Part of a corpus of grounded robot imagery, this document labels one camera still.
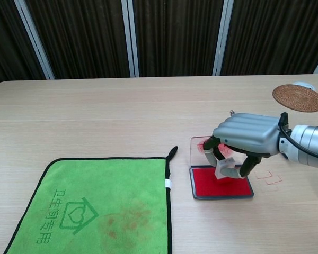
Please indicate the white round disc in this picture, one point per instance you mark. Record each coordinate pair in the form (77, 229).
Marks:
(304, 85)

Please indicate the white and red stamp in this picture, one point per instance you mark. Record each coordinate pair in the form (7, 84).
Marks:
(224, 166)

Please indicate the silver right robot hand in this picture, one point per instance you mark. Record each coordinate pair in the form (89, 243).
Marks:
(250, 132)

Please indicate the green microfiber cleaning cloth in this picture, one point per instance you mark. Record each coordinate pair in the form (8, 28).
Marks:
(95, 201)

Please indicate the red ink pad case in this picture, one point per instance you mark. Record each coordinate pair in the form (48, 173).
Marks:
(222, 189)

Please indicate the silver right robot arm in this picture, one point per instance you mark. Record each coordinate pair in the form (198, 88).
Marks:
(306, 144)

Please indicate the round woven rattan coaster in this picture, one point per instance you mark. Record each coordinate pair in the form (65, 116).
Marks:
(298, 97)

